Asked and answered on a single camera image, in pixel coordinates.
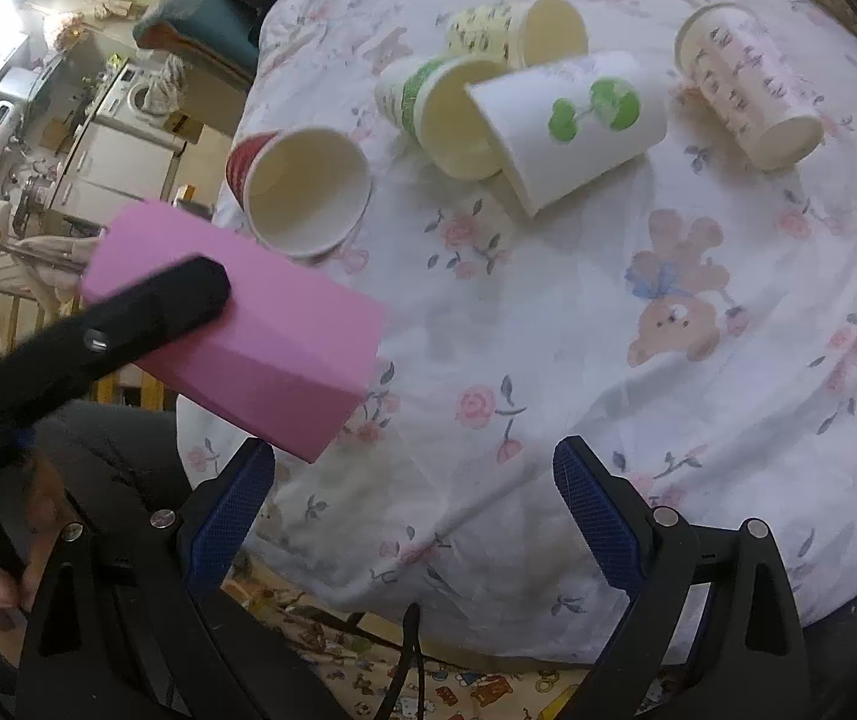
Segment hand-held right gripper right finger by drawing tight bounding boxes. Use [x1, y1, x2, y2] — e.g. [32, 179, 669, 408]
[552, 435, 811, 720]

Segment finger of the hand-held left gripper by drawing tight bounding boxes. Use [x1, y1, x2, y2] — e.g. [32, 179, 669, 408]
[0, 255, 233, 417]

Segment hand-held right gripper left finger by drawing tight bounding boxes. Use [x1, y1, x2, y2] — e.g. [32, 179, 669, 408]
[16, 436, 347, 720]

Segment pink box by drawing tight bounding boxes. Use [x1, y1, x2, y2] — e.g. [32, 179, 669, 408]
[79, 199, 388, 464]

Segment red paper cup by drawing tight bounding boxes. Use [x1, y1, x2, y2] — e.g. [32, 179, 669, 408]
[224, 127, 374, 257]

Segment green striped paper cup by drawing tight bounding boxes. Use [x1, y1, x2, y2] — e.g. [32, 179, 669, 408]
[374, 54, 508, 181]

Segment white cup with green print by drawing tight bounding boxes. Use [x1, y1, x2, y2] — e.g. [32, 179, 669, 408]
[465, 51, 669, 220]

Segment white cup with pink print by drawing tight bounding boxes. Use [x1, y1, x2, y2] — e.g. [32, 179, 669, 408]
[674, 1, 826, 172]

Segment yellow paper cup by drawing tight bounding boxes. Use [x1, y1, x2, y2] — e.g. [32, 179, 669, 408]
[444, 0, 590, 70]

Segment wooden railing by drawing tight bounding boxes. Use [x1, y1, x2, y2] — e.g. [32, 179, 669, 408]
[0, 291, 169, 415]

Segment dark grey pants leg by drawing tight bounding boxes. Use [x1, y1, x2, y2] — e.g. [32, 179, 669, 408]
[23, 397, 200, 541]

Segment white cabinet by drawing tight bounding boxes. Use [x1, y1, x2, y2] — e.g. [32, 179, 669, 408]
[53, 120, 184, 220]

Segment floral white table cloth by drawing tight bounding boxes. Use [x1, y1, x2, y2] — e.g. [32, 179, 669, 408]
[173, 0, 857, 670]

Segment white washing machine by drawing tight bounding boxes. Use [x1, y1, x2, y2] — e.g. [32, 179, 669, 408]
[94, 64, 184, 137]

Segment cartoon printed floor mat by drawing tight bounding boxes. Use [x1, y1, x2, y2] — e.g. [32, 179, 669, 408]
[222, 568, 602, 720]

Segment teal cushion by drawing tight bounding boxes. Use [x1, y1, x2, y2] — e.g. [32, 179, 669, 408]
[132, 0, 261, 85]

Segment black cable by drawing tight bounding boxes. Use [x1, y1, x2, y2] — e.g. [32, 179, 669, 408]
[379, 603, 426, 720]

